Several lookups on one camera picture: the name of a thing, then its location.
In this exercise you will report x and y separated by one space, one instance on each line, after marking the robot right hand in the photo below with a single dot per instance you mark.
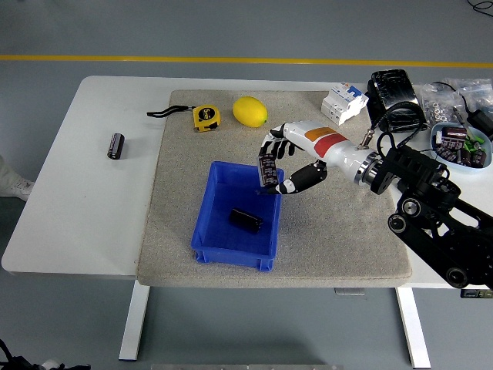
331 148

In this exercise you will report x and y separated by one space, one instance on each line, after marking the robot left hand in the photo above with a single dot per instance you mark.
52 365

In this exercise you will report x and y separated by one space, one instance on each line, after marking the black battery with white print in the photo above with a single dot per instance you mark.
269 169

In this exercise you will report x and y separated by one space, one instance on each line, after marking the dark brown cylindrical battery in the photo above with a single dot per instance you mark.
246 220

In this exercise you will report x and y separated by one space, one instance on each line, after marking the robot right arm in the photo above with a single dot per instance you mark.
423 173

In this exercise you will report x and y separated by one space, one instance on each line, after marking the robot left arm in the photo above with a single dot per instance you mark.
11 362

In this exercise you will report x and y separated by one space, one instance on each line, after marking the dark battery in bowl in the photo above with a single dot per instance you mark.
479 159
454 133

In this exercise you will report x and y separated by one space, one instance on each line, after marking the blue plastic box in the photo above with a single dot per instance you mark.
215 216

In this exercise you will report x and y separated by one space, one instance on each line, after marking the black cylindrical battery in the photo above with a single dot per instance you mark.
116 146

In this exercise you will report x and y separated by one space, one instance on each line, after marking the white circuit breaker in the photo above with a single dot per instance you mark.
343 104

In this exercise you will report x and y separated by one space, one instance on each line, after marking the glossy black pouch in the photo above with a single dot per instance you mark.
393 88

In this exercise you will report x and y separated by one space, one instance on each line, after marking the yellow lemon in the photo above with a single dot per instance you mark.
249 111

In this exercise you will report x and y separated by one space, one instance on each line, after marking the grey-brown felt mat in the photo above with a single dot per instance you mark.
308 239

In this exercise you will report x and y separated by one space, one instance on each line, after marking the white table leg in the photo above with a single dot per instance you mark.
414 327
134 320

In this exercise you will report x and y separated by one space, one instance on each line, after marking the clear bag of washers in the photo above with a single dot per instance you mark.
439 104

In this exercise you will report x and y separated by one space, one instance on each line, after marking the yellow tape measure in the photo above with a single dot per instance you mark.
206 117

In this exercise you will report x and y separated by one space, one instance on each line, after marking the green plastic pieces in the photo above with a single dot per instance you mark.
473 143

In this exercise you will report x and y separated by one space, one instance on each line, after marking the light blue bowl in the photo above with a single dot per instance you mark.
483 167

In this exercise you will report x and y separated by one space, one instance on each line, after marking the clear plastic bag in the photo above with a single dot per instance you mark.
475 90

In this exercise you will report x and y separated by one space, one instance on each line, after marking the person's foot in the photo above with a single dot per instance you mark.
19 188

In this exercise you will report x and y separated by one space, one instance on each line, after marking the black table control panel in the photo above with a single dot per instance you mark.
475 294

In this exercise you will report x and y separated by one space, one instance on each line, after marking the grey bracket under table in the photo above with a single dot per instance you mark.
349 291

